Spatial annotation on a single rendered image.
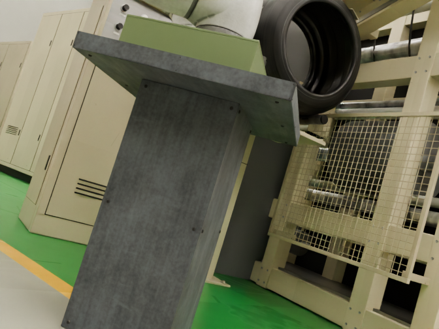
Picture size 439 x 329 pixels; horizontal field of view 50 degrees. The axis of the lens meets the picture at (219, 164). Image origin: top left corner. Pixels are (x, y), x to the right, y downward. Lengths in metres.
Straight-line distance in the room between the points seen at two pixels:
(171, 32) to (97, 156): 1.32
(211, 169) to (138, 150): 0.18
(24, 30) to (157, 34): 10.10
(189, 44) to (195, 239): 0.44
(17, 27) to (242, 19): 10.03
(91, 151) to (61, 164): 0.15
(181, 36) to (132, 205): 0.40
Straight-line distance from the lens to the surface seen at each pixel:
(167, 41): 1.12
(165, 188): 1.09
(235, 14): 1.23
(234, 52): 1.07
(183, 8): 1.25
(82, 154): 2.34
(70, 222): 2.37
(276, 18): 2.12
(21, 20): 11.18
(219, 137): 1.08
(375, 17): 2.60
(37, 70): 6.28
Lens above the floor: 0.37
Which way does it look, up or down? 5 degrees up
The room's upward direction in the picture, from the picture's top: 17 degrees clockwise
